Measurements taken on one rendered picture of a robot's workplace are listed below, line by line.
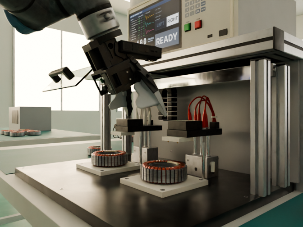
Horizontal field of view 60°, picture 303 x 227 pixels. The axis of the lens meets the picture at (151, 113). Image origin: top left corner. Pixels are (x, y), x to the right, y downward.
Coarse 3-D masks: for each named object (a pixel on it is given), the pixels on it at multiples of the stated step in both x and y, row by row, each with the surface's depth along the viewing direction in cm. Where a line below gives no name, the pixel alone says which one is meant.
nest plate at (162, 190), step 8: (136, 176) 66; (192, 176) 66; (128, 184) 61; (136, 184) 59; (144, 184) 58; (152, 184) 58; (160, 184) 58; (168, 184) 58; (176, 184) 58; (184, 184) 58; (192, 184) 58; (200, 184) 60; (152, 192) 55; (160, 192) 53; (168, 192) 53; (176, 192) 55
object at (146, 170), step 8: (160, 160) 67; (144, 168) 60; (152, 168) 59; (160, 168) 58; (168, 168) 58; (176, 168) 59; (184, 168) 60; (144, 176) 60; (152, 176) 58; (160, 176) 57; (168, 176) 57; (176, 176) 58; (184, 176) 60
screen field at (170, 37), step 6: (168, 30) 80; (174, 30) 78; (156, 36) 84; (162, 36) 82; (168, 36) 80; (174, 36) 78; (156, 42) 84; (162, 42) 82; (168, 42) 80; (174, 42) 78
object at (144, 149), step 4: (136, 148) 90; (144, 148) 87; (148, 148) 87; (152, 148) 88; (156, 148) 89; (136, 152) 90; (144, 152) 87; (148, 152) 87; (152, 152) 88; (156, 152) 89; (136, 156) 90; (144, 156) 87; (148, 156) 87; (152, 156) 88; (156, 156) 89; (136, 160) 90; (144, 160) 87; (148, 160) 87; (152, 160) 88
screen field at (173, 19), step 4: (168, 16) 80; (172, 16) 79; (176, 16) 77; (160, 20) 83; (164, 20) 81; (168, 20) 80; (172, 20) 79; (176, 20) 77; (156, 24) 84; (160, 24) 83; (164, 24) 81; (168, 24) 80; (172, 24) 79; (156, 28) 84; (160, 28) 83
